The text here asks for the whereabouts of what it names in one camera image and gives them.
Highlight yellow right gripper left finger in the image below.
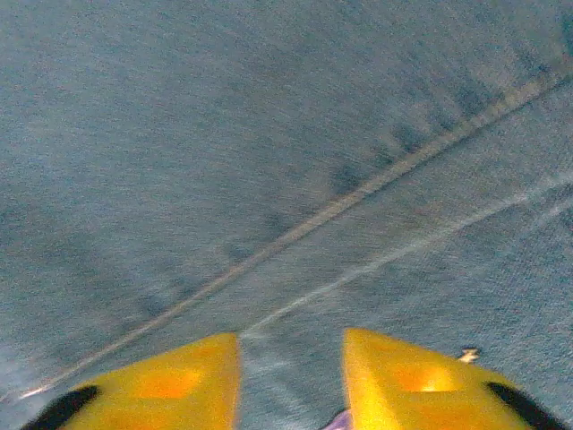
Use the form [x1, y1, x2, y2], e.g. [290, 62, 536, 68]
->
[20, 331, 243, 430]

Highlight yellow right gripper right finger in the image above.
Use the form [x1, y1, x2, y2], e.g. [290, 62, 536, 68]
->
[342, 327, 568, 430]

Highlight blue denim trousers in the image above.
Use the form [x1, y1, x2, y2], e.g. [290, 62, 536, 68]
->
[0, 0, 573, 430]

